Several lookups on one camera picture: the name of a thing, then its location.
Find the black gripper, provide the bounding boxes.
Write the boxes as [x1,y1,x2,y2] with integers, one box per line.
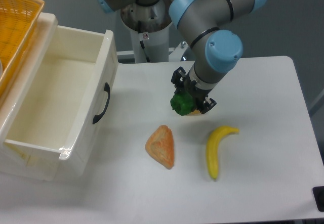
[171,67,217,114]

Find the green bell pepper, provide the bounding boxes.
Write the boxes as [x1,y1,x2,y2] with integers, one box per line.
[170,91,196,116]

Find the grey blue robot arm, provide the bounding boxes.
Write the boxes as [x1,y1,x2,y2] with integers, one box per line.
[97,0,267,115]

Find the yellow bell pepper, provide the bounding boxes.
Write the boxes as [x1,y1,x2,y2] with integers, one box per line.
[188,110,201,116]

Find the open white drawer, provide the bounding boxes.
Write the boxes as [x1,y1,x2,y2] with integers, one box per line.
[1,26,118,181]

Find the white drawer cabinet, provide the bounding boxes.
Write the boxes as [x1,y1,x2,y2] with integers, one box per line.
[0,12,84,182]

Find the yellow banana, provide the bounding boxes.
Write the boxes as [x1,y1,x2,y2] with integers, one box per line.
[206,125,239,180]

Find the orange bread slice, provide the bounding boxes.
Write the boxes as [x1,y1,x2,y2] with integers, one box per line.
[145,125,175,169]

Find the black corner object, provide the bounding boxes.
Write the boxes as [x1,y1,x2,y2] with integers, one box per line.
[312,186,324,212]

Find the yellow woven basket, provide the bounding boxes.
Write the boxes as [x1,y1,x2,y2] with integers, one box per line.
[1,0,45,97]

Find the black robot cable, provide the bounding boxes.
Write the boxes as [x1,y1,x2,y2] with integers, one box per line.
[137,20,152,63]

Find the black drawer handle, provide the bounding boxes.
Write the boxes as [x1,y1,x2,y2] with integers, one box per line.
[92,82,111,125]

